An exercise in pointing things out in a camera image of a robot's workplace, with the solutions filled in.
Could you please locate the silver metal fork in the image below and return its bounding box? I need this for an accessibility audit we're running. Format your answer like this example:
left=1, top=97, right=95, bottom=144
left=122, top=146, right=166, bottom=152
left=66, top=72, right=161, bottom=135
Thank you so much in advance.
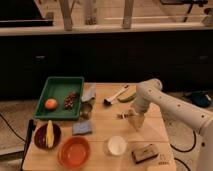
left=116, top=110, right=134, bottom=119

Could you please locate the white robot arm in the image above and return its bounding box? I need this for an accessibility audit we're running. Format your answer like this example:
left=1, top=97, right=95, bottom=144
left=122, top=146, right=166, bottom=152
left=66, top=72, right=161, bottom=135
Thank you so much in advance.
left=132, top=78, right=213, bottom=171

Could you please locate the red bowl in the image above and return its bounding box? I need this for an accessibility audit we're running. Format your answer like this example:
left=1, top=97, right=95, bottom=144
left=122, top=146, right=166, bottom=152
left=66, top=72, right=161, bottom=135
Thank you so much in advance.
left=58, top=136, right=91, bottom=169

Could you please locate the white cup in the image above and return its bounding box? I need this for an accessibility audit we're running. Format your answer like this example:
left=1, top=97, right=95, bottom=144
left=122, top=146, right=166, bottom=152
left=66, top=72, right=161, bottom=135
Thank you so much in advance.
left=107, top=136, right=127, bottom=156

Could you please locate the wooden cutting board table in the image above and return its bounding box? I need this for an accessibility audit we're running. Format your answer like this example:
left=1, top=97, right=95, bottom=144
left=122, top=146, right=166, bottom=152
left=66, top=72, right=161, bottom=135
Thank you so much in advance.
left=22, top=83, right=176, bottom=171

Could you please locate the small metal cup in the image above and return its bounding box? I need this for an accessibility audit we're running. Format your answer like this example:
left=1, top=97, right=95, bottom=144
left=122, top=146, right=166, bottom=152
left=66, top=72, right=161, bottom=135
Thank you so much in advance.
left=80, top=102, right=92, bottom=119

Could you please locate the blue sponge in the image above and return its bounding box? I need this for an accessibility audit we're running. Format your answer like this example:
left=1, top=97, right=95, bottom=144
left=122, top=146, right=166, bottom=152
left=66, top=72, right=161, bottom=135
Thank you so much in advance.
left=72, top=120, right=92, bottom=135

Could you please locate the grey folded cloth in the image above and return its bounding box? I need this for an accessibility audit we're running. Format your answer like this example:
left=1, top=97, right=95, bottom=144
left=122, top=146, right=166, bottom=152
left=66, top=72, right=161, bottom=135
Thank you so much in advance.
left=81, top=84, right=96, bottom=102

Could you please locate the teal object on floor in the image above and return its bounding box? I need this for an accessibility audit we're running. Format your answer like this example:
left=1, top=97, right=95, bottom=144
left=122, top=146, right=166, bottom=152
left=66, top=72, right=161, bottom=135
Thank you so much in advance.
left=191, top=92, right=212, bottom=108

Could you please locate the brown grape bunch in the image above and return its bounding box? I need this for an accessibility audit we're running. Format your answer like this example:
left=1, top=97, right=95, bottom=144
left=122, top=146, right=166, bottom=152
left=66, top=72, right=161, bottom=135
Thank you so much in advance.
left=64, top=92, right=78, bottom=110

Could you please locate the green plastic tray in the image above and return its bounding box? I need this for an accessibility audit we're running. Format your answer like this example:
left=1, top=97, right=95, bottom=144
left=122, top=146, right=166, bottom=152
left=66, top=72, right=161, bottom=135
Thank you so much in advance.
left=34, top=77, right=84, bottom=121

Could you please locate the yellow corn cob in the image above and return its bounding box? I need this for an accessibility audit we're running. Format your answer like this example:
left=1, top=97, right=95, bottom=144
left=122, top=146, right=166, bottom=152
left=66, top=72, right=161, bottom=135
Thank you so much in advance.
left=46, top=120, right=54, bottom=148

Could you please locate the orange fruit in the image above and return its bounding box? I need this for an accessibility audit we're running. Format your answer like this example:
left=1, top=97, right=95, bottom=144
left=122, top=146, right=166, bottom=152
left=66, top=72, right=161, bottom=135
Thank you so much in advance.
left=44, top=98, right=58, bottom=110

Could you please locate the dark maroon plate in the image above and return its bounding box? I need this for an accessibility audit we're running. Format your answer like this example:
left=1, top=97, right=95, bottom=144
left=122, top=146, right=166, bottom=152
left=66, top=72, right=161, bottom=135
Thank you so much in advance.
left=34, top=124, right=61, bottom=150

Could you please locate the black table clamp bar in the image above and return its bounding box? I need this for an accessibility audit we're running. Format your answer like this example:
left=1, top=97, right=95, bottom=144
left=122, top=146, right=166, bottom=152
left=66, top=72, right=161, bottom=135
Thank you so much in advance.
left=22, top=119, right=36, bottom=163

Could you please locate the black power cable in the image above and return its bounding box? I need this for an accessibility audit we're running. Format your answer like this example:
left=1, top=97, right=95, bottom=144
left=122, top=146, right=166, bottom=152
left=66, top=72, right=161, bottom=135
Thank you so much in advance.
left=169, top=128, right=198, bottom=171

